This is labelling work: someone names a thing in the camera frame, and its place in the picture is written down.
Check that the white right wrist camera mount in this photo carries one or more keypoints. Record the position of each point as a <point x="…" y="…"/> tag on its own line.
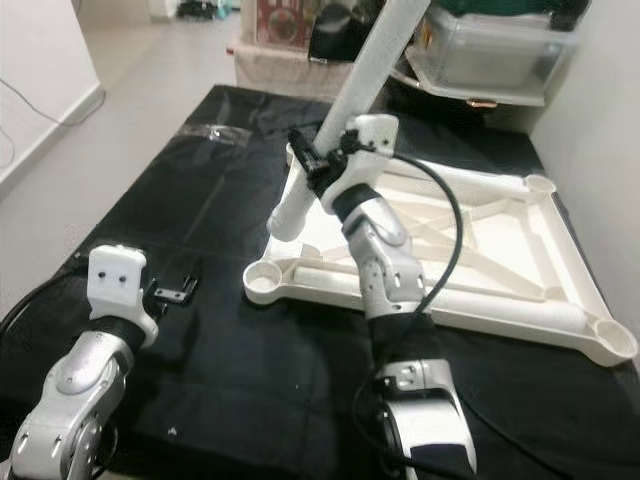
<point x="365" y="160"/>

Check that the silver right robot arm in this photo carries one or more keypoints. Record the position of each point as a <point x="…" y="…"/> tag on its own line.
<point x="390" y="260"/>

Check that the clear tape strip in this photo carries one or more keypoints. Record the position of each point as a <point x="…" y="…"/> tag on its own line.
<point x="215" y="132"/>

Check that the green round pot lid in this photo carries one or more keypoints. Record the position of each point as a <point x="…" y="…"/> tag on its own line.
<point x="510" y="6"/>

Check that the beige patterned cloth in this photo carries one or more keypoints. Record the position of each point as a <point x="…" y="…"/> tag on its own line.
<point x="280" y="72"/>

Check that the black floor gadget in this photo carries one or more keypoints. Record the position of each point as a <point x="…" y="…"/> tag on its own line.
<point x="202" y="10"/>

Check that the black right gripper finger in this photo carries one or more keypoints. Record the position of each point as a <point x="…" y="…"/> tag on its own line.
<point x="298" y="150"/>

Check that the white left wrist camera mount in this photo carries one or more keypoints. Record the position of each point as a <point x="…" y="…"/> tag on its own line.
<point x="120" y="280"/>

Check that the clear plastic storage box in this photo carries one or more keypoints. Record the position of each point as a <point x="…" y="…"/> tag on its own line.
<point x="500" y="55"/>

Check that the white plastic children table top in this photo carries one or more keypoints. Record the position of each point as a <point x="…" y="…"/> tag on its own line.
<point x="520" y="250"/>

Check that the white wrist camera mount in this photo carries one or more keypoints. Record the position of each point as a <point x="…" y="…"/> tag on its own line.
<point x="120" y="280"/>
<point x="365" y="160"/>

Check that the black tablecloth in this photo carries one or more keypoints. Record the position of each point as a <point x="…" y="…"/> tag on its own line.
<point x="260" y="400"/>

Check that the black round pan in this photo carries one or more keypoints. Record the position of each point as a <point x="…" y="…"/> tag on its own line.
<point x="405" y="85"/>

